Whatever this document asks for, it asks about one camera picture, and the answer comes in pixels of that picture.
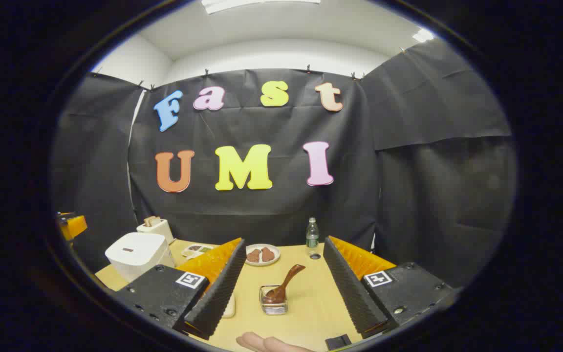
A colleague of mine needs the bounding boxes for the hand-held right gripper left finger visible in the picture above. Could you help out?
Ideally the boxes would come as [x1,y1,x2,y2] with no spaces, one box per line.
[115,238,247,340]

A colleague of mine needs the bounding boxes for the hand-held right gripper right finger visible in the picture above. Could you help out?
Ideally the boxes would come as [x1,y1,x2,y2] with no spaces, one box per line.
[323,236,455,339]

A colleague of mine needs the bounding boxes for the metal wire chopstick holder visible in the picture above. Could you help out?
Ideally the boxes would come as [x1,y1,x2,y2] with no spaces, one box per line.
[260,285,288,315]

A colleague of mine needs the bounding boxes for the brown wooden spoon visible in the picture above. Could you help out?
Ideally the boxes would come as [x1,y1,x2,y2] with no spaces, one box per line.
[263,264,306,304]

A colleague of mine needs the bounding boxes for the white rice cooker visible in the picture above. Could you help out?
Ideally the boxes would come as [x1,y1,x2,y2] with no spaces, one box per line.
[105,232,175,283]

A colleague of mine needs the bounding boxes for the white divided condiment tray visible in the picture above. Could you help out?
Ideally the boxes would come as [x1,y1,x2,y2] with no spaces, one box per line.
[181,243,215,259]

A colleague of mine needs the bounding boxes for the white round plate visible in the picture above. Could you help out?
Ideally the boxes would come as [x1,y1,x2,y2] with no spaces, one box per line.
[245,243,281,266]

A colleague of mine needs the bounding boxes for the clear green-label water bottle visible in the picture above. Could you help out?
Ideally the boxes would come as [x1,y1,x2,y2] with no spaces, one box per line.
[306,218,320,257]

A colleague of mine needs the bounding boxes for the white toaster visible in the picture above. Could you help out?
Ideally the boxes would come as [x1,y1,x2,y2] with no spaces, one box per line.
[136,216,174,245]

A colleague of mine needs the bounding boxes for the black backdrop cloth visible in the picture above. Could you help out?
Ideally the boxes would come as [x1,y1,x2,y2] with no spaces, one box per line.
[51,38,517,289]

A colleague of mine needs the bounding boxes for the long ceiling light panel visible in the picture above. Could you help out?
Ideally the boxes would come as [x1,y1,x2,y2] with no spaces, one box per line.
[202,0,321,14]

